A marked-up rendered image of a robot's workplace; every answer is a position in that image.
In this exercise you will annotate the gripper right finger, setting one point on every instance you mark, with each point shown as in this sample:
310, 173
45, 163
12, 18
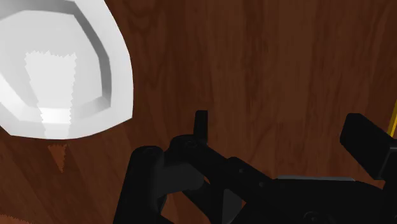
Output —
366, 145

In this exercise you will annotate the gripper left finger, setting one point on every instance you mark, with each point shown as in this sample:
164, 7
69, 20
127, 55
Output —
186, 161

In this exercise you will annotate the yellow stick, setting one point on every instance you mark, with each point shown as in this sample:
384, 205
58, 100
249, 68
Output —
394, 121

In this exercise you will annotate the white bowl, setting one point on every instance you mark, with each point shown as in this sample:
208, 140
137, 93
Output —
59, 68

